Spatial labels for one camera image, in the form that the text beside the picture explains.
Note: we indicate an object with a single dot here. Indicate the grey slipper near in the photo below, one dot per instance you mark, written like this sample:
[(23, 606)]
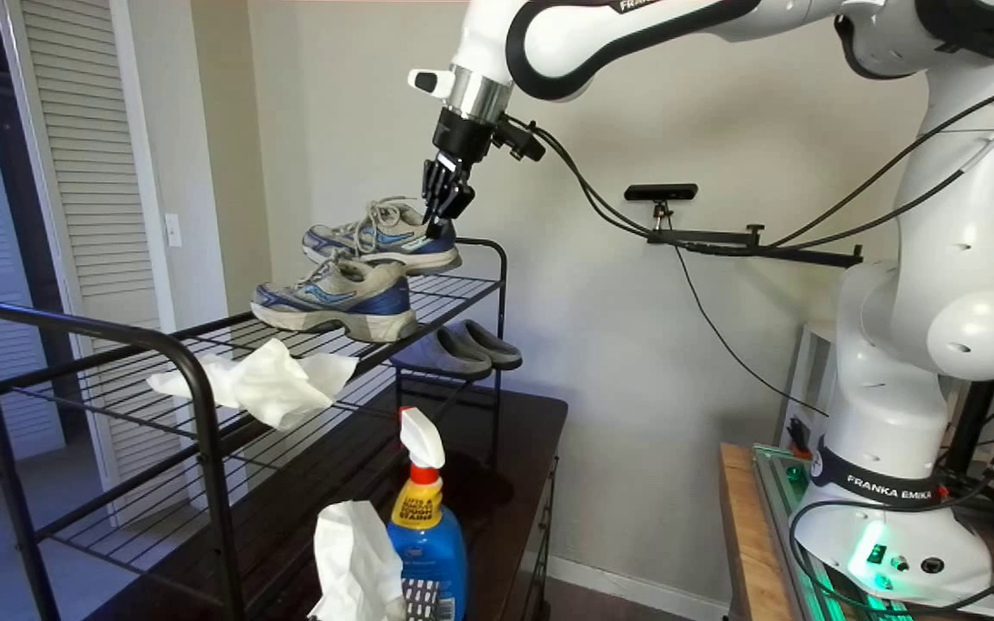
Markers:
[(438, 354)]

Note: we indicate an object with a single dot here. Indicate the dark wooden dresser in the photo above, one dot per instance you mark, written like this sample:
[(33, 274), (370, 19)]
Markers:
[(462, 486)]

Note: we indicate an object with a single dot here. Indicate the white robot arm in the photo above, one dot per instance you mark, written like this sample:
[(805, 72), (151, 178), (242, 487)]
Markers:
[(901, 330)]

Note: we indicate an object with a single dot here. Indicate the grey blue sneaker top shelf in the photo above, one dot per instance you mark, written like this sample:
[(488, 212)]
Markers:
[(369, 299)]

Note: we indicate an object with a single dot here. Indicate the grey slipper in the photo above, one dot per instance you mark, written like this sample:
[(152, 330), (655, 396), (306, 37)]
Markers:
[(473, 337), (438, 354)]

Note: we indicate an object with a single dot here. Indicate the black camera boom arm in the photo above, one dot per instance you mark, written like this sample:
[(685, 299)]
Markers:
[(721, 242)]

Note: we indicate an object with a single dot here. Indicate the grey blue sneaker shelf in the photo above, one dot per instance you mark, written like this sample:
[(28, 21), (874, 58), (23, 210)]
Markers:
[(388, 234), (369, 299)]

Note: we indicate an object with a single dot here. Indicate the white crumpled cloth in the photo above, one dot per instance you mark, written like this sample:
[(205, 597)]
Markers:
[(273, 385)]

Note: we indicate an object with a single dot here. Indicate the grey slipper far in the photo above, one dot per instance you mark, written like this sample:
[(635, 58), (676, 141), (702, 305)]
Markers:
[(473, 337)]

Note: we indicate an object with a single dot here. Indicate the blue spray bottle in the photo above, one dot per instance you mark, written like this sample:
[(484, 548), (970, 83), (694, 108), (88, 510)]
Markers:
[(425, 534)]

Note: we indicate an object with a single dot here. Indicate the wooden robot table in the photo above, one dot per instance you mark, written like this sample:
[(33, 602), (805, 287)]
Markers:
[(762, 492)]

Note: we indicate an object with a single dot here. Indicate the black metal shoe rack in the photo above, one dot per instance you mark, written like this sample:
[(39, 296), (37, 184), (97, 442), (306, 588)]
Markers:
[(217, 511)]

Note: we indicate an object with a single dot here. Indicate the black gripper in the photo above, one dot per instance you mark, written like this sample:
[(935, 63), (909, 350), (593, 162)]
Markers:
[(447, 173)]

